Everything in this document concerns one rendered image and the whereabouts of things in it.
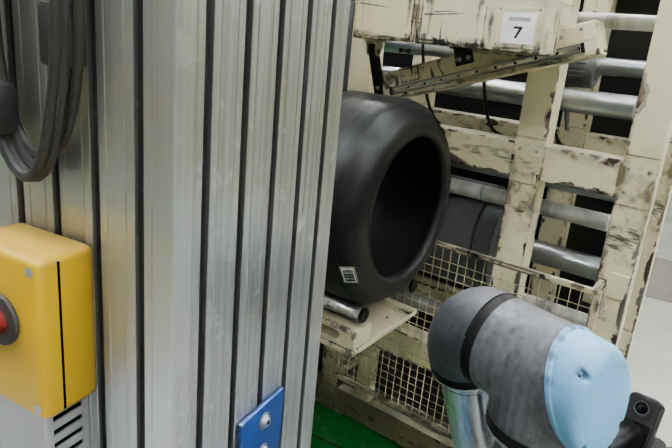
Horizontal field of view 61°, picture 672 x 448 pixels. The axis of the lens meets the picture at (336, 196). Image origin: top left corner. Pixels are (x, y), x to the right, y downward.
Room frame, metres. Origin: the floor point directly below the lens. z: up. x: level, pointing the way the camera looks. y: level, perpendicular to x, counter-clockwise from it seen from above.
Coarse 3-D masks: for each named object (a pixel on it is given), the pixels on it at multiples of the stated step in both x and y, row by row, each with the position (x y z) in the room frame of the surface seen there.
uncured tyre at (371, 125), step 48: (384, 96) 1.57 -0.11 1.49; (384, 144) 1.39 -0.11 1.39; (432, 144) 1.63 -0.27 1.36; (336, 192) 1.33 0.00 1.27; (384, 192) 1.89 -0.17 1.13; (432, 192) 1.79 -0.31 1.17; (336, 240) 1.31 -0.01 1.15; (384, 240) 1.79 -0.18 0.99; (432, 240) 1.66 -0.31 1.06; (336, 288) 1.38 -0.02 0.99; (384, 288) 1.45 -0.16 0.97
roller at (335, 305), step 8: (328, 296) 1.48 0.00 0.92; (336, 296) 1.48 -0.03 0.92; (328, 304) 1.47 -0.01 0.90; (336, 304) 1.46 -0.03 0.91; (344, 304) 1.45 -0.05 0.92; (352, 304) 1.44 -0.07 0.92; (344, 312) 1.44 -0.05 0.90; (352, 312) 1.42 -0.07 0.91; (360, 312) 1.41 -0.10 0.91; (368, 312) 1.44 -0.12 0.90; (360, 320) 1.41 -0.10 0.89
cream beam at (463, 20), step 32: (384, 0) 1.82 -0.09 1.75; (416, 0) 1.76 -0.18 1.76; (448, 0) 1.70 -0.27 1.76; (480, 0) 1.64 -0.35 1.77; (512, 0) 1.59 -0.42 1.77; (544, 0) 1.54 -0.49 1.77; (384, 32) 1.82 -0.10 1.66; (416, 32) 1.75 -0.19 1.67; (448, 32) 1.69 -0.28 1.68; (480, 32) 1.63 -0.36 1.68; (544, 32) 1.54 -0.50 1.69
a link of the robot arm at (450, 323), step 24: (480, 288) 0.63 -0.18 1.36; (456, 312) 0.60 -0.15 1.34; (432, 336) 0.63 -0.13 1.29; (456, 336) 0.58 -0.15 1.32; (432, 360) 0.64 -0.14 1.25; (456, 360) 0.58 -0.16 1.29; (456, 384) 0.63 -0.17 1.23; (456, 408) 0.66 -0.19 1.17; (480, 408) 0.65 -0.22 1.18; (456, 432) 0.68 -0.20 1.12; (480, 432) 0.66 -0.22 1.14
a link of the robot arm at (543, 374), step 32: (480, 320) 0.58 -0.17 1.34; (512, 320) 0.56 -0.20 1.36; (544, 320) 0.56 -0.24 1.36; (480, 352) 0.56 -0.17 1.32; (512, 352) 0.53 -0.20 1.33; (544, 352) 0.52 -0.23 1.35; (576, 352) 0.51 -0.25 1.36; (608, 352) 0.51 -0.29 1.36; (480, 384) 0.56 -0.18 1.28; (512, 384) 0.52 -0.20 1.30; (544, 384) 0.49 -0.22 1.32; (576, 384) 0.48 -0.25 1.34; (608, 384) 0.50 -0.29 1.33; (512, 416) 0.51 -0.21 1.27; (544, 416) 0.49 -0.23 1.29; (576, 416) 0.47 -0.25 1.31; (608, 416) 0.50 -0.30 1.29
